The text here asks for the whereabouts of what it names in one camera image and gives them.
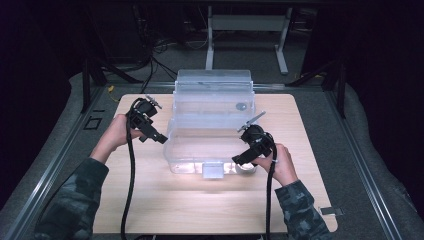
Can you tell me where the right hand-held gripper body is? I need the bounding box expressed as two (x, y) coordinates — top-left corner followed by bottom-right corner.
(236, 111), (277, 158)

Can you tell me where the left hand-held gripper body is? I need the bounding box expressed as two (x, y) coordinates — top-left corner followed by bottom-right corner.
(126, 94), (164, 132)

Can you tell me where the brown tape roll red core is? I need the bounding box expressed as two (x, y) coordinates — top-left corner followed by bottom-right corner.
(236, 162), (257, 175)

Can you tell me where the clear plastic tiered storage box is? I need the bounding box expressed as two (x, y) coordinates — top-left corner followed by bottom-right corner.
(162, 68), (257, 180)

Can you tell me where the person's left hand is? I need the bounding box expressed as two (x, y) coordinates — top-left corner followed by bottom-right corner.
(89, 113), (145, 165)

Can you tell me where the person's right hand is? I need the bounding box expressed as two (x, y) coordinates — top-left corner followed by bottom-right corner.
(252, 143), (300, 188)

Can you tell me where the black diagonal metal brace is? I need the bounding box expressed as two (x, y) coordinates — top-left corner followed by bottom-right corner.
(287, 60), (338, 88)

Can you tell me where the grey tape piece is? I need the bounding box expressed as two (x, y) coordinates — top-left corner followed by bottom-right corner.
(319, 206), (345, 217)

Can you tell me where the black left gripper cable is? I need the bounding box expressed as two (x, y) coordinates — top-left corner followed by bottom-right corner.
(120, 97), (148, 240)

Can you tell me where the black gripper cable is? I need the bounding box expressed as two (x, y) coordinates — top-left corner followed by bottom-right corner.
(120, 97), (148, 240)
(265, 133), (278, 240)

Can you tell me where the yellow cable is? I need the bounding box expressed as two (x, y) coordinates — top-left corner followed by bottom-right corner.
(106, 85), (120, 103)

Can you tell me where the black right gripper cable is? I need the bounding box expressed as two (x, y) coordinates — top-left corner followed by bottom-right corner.
(265, 133), (278, 240)

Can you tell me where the grey metal rail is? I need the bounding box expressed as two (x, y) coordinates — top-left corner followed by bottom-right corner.
(251, 82), (288, 91)
(0, 87), (105, 240)
(324, 90), (405, 240)

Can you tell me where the bundle of black floor cables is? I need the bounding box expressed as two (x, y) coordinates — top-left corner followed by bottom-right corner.
(99, 3), (208, 95)

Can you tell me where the black metal post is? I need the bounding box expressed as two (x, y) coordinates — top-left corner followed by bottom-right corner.
(81, 59), (93, 114)
(336, 62), (348, 118)

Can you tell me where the white metal desk frame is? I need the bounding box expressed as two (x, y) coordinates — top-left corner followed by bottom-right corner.
(204, 5), (293, 75)

